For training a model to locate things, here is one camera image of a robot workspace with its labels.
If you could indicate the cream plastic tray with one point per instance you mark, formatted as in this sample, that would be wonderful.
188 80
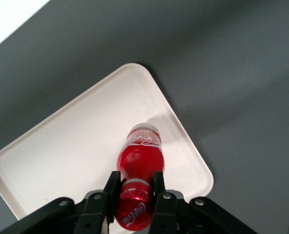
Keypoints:
73 146

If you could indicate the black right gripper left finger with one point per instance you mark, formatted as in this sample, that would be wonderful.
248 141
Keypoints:
110 192

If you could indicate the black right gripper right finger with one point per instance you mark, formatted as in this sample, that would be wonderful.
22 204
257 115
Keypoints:
161 195

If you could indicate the red coke bottle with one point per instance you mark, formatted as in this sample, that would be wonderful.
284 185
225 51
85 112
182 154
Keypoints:
140 158

